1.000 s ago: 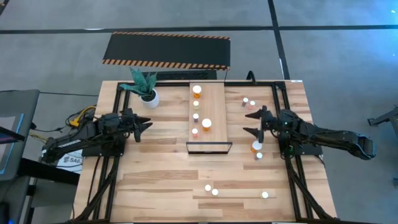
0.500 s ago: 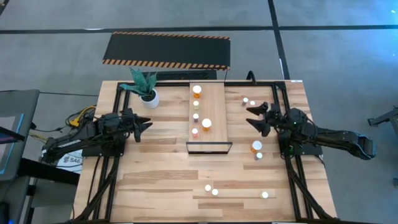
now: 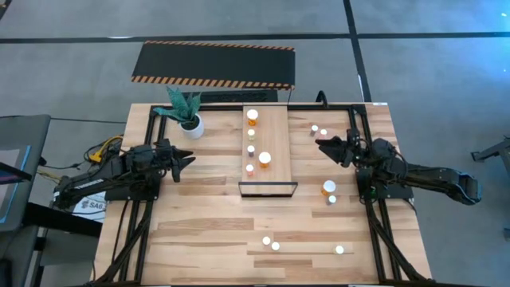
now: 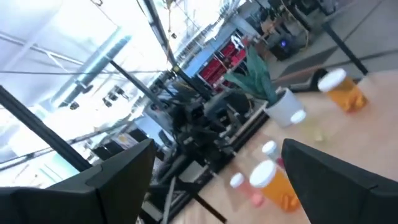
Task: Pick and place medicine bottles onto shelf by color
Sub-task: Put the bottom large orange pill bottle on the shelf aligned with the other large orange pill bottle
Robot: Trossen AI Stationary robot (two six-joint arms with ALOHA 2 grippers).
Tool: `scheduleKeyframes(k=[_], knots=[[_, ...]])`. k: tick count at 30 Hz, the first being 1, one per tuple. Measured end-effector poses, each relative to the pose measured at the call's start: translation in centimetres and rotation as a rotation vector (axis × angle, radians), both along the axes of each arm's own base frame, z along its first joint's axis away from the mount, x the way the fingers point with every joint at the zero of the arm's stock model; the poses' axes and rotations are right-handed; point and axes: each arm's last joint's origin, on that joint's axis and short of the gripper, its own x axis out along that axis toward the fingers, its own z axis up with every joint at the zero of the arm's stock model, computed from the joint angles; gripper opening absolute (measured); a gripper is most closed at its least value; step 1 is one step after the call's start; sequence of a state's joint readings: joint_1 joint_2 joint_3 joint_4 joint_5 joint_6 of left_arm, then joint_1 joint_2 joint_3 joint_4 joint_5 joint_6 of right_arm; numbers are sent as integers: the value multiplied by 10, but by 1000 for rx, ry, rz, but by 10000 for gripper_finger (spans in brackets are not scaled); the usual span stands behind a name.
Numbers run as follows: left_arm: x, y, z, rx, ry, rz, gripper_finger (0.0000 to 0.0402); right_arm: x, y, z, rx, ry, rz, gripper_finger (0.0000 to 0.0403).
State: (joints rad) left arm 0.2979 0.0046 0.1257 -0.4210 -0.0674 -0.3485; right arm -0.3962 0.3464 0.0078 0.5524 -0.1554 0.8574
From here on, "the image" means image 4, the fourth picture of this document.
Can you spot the black box blue light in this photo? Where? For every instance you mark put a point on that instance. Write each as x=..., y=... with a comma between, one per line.
x=283, y=46

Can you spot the black curved chair part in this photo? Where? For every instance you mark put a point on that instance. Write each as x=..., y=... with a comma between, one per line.
x=308, y=81

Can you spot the black aluminium rail frame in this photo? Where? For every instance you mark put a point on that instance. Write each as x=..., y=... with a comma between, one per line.
x=46, y=133

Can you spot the yellow pill bottle white cap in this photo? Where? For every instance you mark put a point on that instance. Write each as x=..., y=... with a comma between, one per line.
x=311, y=129

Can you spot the amber pill bottle white cap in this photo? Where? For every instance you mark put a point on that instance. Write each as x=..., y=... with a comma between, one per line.
x=276, y=189
x=345, y=93

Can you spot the pink pill bottle white cap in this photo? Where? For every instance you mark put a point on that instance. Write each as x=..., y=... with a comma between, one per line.
x=248, y=189

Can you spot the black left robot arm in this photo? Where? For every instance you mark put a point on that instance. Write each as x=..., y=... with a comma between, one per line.
x=202, y=124

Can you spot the rack of red bins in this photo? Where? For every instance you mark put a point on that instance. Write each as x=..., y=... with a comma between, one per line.
x=217, y=67

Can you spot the black-framed wooden shelf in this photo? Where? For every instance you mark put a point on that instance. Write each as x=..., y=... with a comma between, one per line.
x=205, y=202

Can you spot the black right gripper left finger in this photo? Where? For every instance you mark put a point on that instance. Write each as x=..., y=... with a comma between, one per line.
x=109, y=193

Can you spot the black slanted desk leg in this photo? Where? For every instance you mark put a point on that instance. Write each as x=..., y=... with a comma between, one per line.
x=345, y=46

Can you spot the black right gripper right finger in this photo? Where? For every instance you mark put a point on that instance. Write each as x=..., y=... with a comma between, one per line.
x=335, y=193

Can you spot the snake plant in white pot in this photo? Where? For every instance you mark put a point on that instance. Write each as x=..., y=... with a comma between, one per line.
x=284, y=109

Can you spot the silver spiral ceiling duct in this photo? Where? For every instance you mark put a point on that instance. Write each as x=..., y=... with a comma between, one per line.
x=93, y=68

